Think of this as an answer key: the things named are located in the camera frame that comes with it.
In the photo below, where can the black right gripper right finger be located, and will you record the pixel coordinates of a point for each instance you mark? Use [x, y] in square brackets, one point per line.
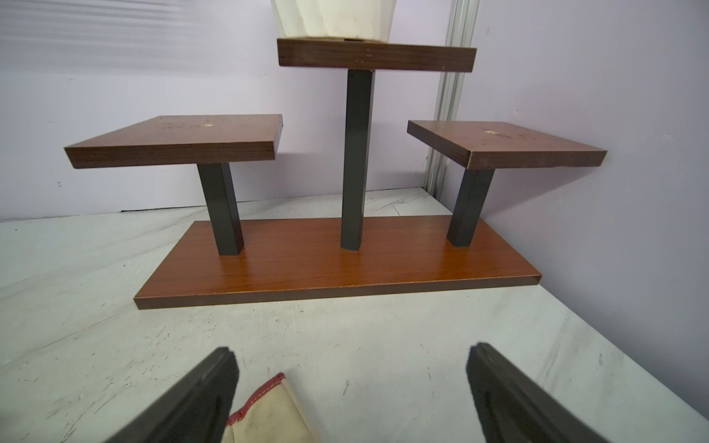
[512, 408]

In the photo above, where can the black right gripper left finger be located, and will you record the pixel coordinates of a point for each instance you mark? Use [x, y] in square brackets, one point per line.
[196, 409]

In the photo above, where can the beige work glove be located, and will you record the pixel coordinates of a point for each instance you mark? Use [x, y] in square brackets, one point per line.
[271, 414]

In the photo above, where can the brown wooden tiered stand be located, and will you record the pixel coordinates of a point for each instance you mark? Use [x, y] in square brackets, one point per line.
[228, 261]

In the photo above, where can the white pot green plant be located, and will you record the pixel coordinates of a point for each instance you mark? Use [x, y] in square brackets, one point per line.
[362, 20]

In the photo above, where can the aluminium corner post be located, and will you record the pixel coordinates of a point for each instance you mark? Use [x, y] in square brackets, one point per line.
[461, 28]

